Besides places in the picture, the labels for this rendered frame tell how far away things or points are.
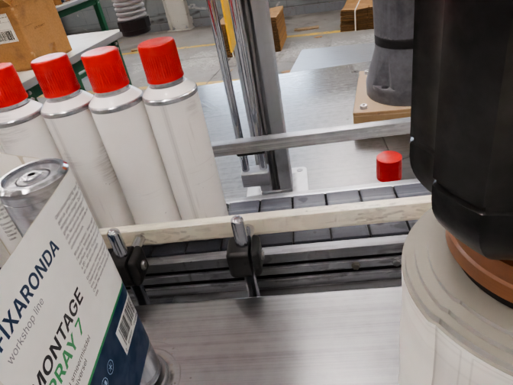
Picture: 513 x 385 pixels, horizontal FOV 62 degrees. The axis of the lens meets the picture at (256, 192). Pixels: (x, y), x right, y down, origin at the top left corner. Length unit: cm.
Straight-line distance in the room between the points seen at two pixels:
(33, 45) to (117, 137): 163
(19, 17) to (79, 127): 159
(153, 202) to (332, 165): 31
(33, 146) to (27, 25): 158
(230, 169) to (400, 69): 30
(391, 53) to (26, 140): 52
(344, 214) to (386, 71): 37
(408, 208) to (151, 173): 25
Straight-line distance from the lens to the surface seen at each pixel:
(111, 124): 42
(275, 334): 36
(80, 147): 45
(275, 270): 45
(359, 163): 66
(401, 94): 72
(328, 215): 42
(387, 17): 71
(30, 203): 24
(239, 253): 38
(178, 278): 47
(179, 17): 640
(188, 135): 41
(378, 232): 45
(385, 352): 35
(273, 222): 42
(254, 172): 53
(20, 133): 46
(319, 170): 65
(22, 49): 204
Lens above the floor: 116
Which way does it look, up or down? 33 degrees down
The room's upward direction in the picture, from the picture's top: 11 degrees counter-clockwise
